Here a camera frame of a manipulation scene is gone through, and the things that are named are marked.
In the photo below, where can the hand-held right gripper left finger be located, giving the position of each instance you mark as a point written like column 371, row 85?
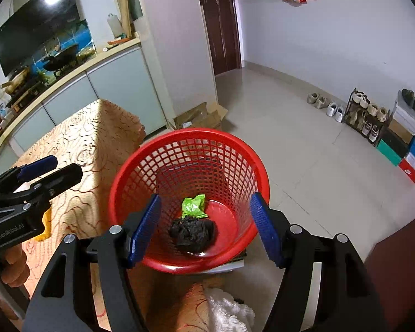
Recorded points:
column 145, row 231

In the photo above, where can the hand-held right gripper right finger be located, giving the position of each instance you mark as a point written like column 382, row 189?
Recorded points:
column 266, row 230

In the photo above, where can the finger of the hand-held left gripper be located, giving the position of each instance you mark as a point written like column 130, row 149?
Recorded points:
column 38, row 167
column 60, row 179

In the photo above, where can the red plastic mesh basket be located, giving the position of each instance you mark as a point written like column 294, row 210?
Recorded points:
column 193, row 152

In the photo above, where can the person's left hand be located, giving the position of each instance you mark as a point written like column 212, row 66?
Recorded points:
column 15, row 266

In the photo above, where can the black crumpled plastic bag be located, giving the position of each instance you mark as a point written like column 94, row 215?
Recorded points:
column 193, row 233

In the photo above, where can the green crumpled wrapper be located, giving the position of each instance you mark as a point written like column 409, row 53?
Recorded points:
column 193, row 205

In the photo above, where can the white fluffy cloth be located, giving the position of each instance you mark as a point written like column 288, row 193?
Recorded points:
column 228, row 313

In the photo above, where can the black wok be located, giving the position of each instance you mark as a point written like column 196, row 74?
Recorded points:
column 60, row 58

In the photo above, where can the kitchen counter with grey cabinets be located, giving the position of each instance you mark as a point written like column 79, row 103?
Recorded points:
column 121, row 79

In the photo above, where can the flattened cardboard box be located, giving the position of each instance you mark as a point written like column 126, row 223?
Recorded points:
column 197, row 116

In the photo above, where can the black flat television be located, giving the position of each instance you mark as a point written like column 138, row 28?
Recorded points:
column 34, row 34

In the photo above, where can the white shoe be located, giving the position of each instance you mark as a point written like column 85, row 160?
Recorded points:
column 331, row 109
column 339, row 114

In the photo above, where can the beige shoe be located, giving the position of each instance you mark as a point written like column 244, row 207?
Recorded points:
column 321, row 102
column 313, row 98

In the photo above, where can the orange kitchen tool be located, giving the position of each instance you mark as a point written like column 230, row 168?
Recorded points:
column 119, row 41

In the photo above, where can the dark shoe rack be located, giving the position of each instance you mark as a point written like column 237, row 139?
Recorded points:
column 366, row 117

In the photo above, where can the white plastic bottle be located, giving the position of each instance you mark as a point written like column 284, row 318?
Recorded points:
column 114, row 26

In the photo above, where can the stack of shoe boxes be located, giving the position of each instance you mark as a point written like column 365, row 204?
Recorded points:
column 404, row 145

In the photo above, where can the wooden cutting board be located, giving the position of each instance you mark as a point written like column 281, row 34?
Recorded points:
column 126, row 10

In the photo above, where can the pair of dark shoes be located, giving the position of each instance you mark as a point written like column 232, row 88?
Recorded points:
column 411, row 100

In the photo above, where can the dark brown door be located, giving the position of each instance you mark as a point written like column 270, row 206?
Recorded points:
column 221, row 20

